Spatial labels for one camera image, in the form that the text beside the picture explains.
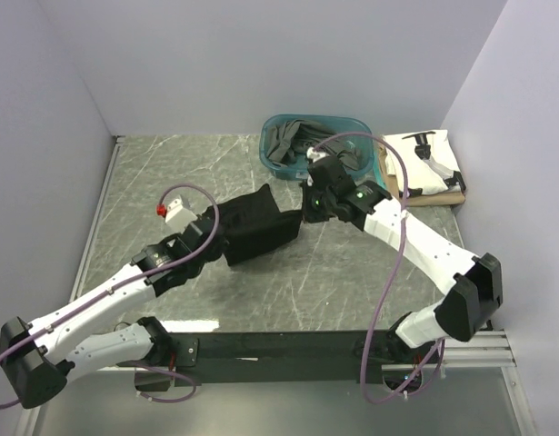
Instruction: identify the black t shirt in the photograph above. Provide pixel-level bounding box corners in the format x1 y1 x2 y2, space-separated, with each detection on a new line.
217 183 303 267

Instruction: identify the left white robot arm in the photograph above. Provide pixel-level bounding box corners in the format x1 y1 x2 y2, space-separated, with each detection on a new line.
0 216 225 409

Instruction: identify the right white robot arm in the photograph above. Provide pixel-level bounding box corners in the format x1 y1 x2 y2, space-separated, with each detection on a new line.
300 153 503 362

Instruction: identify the grey t shirt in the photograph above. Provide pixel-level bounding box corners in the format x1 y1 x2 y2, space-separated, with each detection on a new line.
265 119 362 171

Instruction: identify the teal plastic basket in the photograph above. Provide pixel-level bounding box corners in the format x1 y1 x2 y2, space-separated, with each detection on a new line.
259 114 374 180

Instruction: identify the folded white printed t shirt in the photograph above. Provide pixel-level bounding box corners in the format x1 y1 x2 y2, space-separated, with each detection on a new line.
383 130 466 197

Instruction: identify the black mounting beam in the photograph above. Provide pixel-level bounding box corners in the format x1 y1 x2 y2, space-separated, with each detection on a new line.
158 331 366 384

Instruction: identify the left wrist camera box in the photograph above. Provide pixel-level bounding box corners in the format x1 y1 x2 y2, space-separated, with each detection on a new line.
156 196 197 233

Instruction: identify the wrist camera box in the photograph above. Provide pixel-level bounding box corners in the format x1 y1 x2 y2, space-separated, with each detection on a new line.
156 196 197 233
306 147 328 163

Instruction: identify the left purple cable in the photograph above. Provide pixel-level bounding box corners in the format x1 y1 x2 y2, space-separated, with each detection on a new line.
0 183 222 408

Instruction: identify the purple cable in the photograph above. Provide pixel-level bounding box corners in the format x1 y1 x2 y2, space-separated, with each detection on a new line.
0 183 222 408
310 131 446 405

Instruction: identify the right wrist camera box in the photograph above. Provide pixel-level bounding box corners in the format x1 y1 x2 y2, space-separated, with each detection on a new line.
306 147 328 163

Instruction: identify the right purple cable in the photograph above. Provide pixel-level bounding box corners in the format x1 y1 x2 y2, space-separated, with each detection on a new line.
310 131 446 405

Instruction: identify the aluminium frame rail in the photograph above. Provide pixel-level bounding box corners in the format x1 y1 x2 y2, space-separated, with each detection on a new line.
96 331 519 378

